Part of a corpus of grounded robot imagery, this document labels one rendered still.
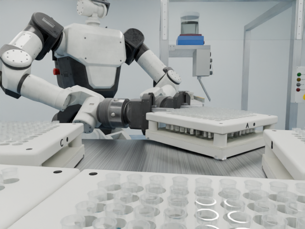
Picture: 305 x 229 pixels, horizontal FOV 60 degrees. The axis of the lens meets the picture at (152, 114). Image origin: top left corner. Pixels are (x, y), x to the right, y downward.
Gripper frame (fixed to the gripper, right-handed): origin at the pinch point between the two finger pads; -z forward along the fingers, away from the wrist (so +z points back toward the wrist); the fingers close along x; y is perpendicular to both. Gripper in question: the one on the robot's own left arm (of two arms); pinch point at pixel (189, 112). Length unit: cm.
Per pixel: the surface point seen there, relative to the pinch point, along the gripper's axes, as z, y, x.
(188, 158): -22.1, 19.1, 6.6
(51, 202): -45, 51, -1
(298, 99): 41, -138, 2
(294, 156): -47, 25, -1
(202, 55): 89, -87, -30
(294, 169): -48, 27, 0
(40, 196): -43, 51, -1
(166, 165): -23.2, 25.5, 6.5
